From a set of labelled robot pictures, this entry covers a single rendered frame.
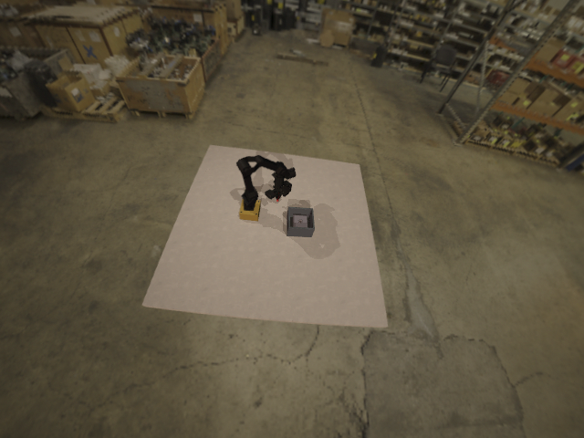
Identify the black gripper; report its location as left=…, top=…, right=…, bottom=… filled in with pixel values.
left=265, top=181, right=292, bottom=200

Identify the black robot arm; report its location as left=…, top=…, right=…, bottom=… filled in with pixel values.
left=236, top=155, right=296, bottom=211

